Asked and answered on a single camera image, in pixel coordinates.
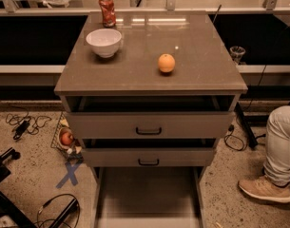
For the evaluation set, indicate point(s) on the grey bottom drawer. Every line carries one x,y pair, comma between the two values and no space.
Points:
149,197

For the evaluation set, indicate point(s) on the grey drawer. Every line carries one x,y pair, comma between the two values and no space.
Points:
149,152
149,197
150,125

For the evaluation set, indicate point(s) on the grey three-drawer cabinet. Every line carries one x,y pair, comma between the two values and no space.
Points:
204,77

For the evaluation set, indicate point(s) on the grey middle drawer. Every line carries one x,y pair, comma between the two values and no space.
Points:
149,152

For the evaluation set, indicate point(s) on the grey top drawer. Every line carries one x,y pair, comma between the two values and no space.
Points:
150,125

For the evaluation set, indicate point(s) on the orange fruit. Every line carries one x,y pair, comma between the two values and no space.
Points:
166,63

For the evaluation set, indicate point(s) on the white ceramic bowl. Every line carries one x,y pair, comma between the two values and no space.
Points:
104,42

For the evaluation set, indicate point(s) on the red apple in basket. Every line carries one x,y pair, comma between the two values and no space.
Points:
66,138

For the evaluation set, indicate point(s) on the blue tape cross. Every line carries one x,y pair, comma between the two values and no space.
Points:
70,175

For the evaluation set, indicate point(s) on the clear glass cup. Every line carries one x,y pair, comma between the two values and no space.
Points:
236,53

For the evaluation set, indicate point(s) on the crushed red soda can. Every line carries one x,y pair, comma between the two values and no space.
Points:
108,13

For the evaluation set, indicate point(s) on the black metal bar right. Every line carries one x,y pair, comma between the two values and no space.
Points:
252,141

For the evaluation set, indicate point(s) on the tan sneaker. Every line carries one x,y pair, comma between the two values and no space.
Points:
263,189

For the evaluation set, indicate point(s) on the person leg in light trousers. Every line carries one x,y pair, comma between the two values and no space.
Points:
277,163

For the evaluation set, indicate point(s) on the black stand lower left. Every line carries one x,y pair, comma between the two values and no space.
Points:
7,206

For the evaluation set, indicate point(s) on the wire basket with fruit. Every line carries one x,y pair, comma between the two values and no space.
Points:
69,152

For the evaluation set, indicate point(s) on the black power adapter with cable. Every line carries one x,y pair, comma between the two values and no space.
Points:
22,122

